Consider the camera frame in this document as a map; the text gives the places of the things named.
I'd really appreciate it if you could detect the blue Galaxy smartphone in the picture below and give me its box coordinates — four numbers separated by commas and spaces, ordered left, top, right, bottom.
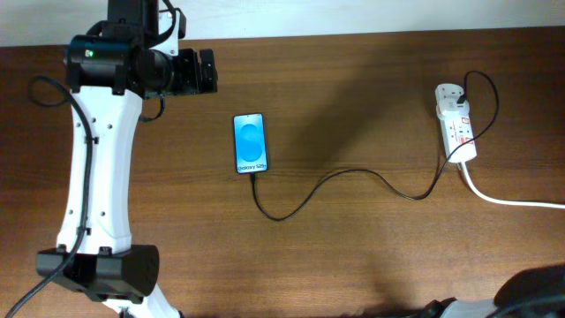
233, 113, 268, 174

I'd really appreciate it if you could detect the black USB charging cable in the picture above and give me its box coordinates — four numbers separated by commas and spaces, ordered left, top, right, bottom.
249, 70, 501, 223

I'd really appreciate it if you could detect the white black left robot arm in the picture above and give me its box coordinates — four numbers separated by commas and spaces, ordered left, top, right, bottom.
36, 1, 217, 317

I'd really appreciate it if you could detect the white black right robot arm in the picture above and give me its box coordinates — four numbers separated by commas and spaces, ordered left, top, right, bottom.
415, 263, 564, 318

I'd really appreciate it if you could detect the white USB charger plug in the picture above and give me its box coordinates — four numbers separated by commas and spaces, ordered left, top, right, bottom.
436, 94, 470, 120

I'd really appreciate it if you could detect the white power strip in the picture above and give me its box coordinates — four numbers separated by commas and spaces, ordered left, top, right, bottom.
434, 84, 477, 163

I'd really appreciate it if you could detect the white power strip cord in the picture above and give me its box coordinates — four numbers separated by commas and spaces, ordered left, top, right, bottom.
458, 161, 565, 210

